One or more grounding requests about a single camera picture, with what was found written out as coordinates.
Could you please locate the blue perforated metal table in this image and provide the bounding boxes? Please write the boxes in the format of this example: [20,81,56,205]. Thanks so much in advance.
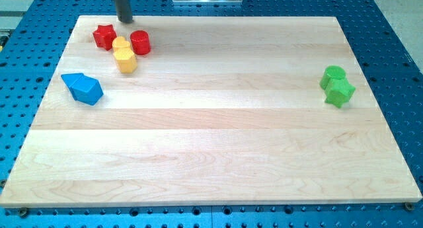
[1,0,422,227]

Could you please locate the light wooden board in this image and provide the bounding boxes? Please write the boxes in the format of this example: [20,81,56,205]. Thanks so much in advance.
[1,15,422,208]

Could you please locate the blue cube block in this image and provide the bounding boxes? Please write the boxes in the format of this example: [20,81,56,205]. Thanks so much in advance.
[70,74,103,106]

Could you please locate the yellow heart block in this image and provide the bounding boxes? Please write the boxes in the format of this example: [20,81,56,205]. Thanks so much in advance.
[112,36,132,52]

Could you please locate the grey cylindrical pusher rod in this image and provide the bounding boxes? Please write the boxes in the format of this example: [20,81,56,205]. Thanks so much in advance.
[113,0,133,23]

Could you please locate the blue triangle block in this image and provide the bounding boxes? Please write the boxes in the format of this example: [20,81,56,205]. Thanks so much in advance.
[61,73,83,91]

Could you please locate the green star block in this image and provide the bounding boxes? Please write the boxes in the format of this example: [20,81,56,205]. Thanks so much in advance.
[324,78,356,108]

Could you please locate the green cylinder block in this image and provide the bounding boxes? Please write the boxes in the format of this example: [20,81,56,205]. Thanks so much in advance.
[319,65,346,89]

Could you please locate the yellow hexagon block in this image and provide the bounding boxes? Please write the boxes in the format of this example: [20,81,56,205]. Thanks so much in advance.
[113,48,137,73]

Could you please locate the red star block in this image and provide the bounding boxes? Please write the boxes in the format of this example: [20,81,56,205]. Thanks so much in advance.
[93,24,117,51]

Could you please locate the red cylinder block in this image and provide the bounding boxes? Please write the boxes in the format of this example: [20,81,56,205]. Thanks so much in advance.
[130,30,151,55]

